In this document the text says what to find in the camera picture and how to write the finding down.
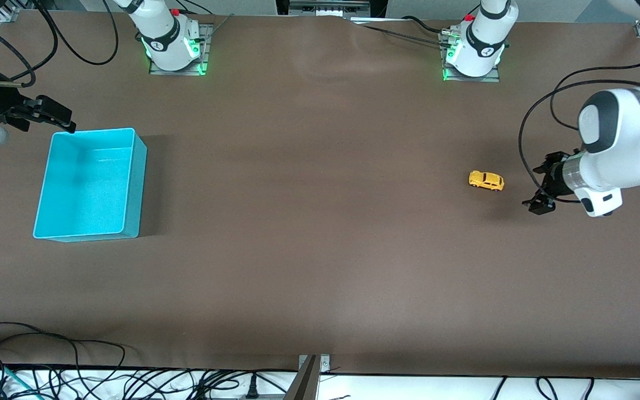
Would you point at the black power plug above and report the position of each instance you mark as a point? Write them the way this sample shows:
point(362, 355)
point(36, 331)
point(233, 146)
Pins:
point(252, 387)

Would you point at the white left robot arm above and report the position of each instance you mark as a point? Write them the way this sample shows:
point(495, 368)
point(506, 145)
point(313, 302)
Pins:
point(625, 144)

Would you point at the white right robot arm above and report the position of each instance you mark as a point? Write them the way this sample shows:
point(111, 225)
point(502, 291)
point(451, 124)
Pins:
point(167, 39)

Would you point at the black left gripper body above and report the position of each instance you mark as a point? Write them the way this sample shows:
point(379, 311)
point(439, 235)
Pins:
point(554, 179)

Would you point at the yellow beetle toy car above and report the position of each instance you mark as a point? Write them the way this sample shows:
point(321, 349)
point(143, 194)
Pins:
point(486, 180)

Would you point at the small metal table bracket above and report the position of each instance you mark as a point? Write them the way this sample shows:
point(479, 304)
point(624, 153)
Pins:
point(324, 364)

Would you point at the grey metal mast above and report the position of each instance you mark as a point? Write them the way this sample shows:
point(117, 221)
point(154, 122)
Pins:
point(303, 383)

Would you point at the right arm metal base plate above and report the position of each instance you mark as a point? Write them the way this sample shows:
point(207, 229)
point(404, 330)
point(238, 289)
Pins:
point(206, 39)

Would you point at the turquoise plastic bin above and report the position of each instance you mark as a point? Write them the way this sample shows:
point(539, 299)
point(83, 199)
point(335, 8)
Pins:
point(86, 189)

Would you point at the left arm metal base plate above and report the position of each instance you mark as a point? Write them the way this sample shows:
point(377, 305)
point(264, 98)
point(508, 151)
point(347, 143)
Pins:
point(491, 76)

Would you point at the grey power strip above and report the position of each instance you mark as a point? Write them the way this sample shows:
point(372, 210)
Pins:
point(328, 6)

